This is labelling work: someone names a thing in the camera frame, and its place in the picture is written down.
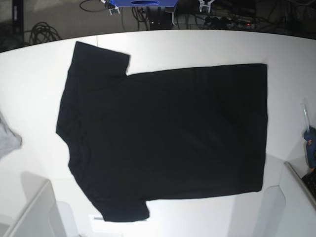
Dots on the black T-shirt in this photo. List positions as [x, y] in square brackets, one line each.
[176, 134]

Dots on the blue box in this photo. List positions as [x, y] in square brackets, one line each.
[130, 3]

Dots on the grey cloth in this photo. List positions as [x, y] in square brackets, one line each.
[9, 140]

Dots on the blue glue gun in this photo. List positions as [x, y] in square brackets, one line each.
[310, 138]

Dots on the black keyboard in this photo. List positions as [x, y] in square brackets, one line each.
[310, 182]

